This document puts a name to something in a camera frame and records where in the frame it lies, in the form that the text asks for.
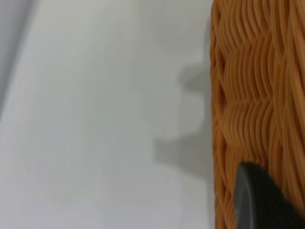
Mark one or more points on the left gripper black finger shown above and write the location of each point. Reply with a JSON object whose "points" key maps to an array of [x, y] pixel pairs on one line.
{"points": [[257, 202]]}

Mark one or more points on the orange-brown woven wicker basket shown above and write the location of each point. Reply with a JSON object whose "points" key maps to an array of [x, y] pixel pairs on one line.
{"points": [[257, 83]]}

